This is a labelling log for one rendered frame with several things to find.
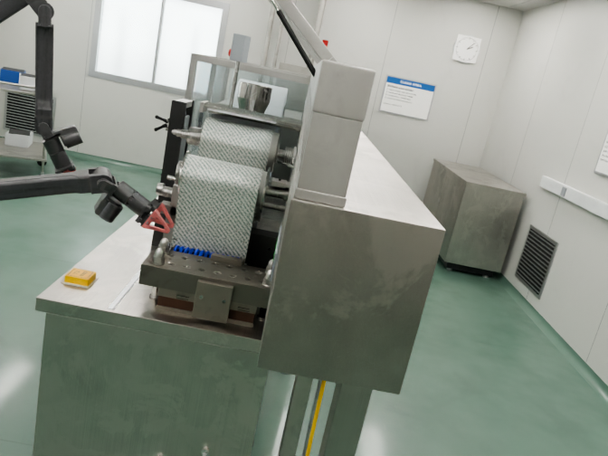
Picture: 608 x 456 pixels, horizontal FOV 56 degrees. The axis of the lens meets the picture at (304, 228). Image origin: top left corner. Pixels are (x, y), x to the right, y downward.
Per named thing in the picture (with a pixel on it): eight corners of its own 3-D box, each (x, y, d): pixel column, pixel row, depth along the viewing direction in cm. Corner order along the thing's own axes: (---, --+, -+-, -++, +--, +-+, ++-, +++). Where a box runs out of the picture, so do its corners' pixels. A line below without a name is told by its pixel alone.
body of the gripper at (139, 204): (138, 224, 173) (118, 209, 172) (147, 216, 183) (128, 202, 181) (151, 209, 172) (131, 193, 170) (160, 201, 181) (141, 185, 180)
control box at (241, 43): (231, 60, 228) (235, 33, 226) (246, 62, 227) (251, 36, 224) (224, 58, 222) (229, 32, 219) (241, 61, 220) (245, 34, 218)
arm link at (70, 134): (36, 120, 206) (35, 125, 198) (68, 109, 209) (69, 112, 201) (52, 151, 211) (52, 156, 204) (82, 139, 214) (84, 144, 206)
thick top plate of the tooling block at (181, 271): (153, 265, 178) (156, 246, 176) (280, 289, 180) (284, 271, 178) (137, 283, 162) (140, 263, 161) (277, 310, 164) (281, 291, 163)
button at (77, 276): (72, 274, 176) (73, 267, 176) (96, 279, 177) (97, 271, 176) (63, 282, 169) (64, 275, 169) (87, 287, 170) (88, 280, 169)
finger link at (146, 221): (160, 242, 174) (135, 223, 173) (166, 235, 181) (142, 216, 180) (174, 225, 173) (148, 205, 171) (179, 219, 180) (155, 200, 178)
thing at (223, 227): (170, 248, 181) (179, 191, 176) (244, 262, 182) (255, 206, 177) (170, 249, 180) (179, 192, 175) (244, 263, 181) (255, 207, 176)
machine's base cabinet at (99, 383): (185, 279, 424) (204, 165, 402) (271, 296, 427) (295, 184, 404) (19, 561, 181) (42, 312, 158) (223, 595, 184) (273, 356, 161)
